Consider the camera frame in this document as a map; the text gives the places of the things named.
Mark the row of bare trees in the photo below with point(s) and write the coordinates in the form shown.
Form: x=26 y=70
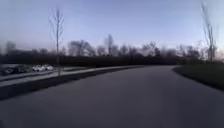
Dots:
x=110 y=56

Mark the grey asphalt path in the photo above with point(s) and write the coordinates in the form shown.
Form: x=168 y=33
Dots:
x=126 y=100

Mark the bare thin tree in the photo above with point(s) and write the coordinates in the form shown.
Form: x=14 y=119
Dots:
x=209 y=43
x=57 y=36

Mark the row of parked cars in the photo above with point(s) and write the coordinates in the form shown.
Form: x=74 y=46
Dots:
x=38 y=68

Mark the pale pavement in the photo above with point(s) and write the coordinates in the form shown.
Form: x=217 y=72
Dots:
x=33 y=77

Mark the dark grass strip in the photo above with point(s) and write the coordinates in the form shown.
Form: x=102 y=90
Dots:
x=33 y=86

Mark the dark grass verge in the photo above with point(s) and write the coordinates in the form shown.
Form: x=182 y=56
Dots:
x=203 y=75

